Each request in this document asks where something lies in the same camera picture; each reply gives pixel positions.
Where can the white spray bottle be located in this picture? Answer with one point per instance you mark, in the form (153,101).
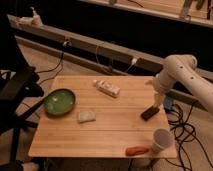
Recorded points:
(34,20)

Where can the black office chair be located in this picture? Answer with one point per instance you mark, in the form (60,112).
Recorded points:
(18,80)

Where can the orange carrot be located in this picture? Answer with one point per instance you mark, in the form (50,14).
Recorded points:
(138,150)

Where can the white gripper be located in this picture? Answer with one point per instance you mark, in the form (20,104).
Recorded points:
(158,100)

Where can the white plastic bottle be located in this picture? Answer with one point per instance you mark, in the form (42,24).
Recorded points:
(107,88)

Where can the green bowl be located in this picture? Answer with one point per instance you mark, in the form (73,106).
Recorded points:
(59,102)

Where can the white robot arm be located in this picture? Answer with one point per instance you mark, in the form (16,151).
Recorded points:
(181,68)

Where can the white paper cup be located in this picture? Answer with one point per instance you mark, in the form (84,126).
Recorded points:
(162,139)

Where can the black eraser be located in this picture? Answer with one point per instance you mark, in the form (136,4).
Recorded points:
(150,112)

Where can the white wall plug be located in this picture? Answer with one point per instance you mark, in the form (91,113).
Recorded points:
(134,61)

